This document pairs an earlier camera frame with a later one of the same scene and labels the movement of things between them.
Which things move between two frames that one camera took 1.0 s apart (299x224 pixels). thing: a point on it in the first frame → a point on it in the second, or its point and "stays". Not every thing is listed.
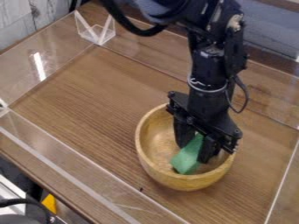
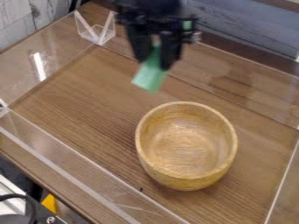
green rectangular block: [184, 160] → [151, 73]
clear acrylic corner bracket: [95, 34] stays
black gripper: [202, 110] → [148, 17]
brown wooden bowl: [157, 148] stays
